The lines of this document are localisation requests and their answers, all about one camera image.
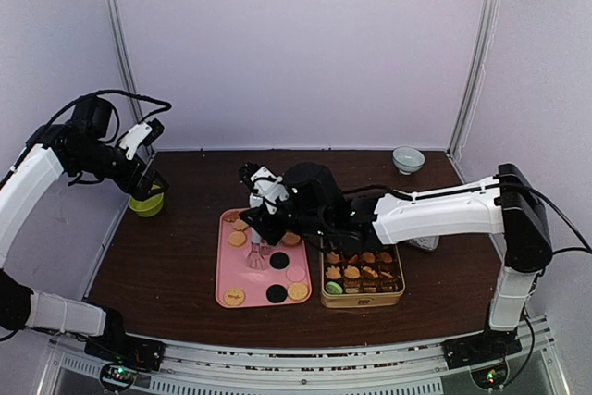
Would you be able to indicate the beige round biscuit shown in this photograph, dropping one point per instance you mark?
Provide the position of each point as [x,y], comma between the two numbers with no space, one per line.
[291,239]
[237,238]

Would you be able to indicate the pale ceramic bowl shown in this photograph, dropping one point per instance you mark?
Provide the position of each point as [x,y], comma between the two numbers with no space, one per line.
[408,160]

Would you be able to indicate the metal serving tongs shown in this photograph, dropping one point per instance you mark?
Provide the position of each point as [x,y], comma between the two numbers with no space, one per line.
[256,240]

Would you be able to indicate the green sandwich cookie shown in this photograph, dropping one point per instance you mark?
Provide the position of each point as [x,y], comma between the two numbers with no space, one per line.
[333,288]

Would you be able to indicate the black sandwich cookie upper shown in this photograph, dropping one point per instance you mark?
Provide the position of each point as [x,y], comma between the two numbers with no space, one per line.
[279,260]

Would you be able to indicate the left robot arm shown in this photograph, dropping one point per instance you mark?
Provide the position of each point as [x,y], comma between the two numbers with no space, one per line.
[57,200]

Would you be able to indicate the biscuit with pink stick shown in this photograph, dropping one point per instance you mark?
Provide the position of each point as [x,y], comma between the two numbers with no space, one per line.
[234,297]

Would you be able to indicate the green plastic bowl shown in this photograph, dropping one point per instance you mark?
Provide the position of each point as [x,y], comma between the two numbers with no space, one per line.
[149,207]

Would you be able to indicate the beige round biscuit left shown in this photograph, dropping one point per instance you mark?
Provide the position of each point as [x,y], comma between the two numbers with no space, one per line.
[237,238]

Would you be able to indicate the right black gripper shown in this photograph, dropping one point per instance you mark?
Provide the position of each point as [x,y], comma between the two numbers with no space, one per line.
[261,221]

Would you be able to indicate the aluminium frame post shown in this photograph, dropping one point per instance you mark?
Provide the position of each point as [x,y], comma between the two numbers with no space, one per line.
[123,58]
[476,76]

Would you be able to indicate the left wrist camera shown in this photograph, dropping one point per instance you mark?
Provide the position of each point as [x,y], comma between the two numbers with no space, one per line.
[141,134]

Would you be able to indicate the pink sandwich cookie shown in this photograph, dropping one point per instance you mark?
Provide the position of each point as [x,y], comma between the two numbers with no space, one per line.
[295,274]
[255,260]

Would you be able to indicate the silver tin lid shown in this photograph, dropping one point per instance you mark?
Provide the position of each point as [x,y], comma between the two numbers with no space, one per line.
[428,244]

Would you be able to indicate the right aluminium frame post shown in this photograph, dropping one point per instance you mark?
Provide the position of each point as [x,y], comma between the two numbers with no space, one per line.
[476,76]

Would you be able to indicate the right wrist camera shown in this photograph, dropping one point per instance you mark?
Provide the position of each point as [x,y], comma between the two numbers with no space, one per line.
[266,189]

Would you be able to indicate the beige round biscuit corner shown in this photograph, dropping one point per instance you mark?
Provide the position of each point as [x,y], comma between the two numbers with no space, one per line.
[298,291]

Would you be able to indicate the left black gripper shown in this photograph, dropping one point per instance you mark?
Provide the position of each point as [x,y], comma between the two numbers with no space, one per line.
[139,191]

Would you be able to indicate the black sandwich cookie lower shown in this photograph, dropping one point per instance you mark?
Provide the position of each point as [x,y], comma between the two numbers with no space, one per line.
[276,293]

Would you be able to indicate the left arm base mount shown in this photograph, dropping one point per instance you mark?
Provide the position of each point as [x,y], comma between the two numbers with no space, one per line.
[125,362]

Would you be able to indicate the pink plastic tray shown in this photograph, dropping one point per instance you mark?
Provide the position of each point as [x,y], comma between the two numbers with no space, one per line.
[232,270]

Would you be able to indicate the star butter cookie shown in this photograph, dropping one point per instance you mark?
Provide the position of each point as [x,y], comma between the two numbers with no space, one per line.
[369,272]

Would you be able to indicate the black sandwich cookie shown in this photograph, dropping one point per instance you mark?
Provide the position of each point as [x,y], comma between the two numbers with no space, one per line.
[279,260]
[276,293]

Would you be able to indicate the gold cookie tin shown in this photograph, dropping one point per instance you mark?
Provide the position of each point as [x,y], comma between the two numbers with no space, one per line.
[363,292]

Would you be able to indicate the leaf cookie second row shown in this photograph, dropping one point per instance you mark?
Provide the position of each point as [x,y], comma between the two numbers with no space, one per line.
[332,258]

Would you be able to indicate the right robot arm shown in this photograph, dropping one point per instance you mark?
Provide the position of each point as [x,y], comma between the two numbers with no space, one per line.
[307,201]

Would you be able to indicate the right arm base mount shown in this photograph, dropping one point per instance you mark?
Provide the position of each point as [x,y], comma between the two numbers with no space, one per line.
[485,354]

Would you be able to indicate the left aluminium frame post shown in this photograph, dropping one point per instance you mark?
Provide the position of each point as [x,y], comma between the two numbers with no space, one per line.
[123,58]

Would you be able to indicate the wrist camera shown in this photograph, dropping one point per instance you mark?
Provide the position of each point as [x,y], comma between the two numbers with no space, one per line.
[266,189]
[141,134]

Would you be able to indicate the swirl cookie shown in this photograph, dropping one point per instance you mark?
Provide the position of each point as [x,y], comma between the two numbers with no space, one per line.
[351,272]

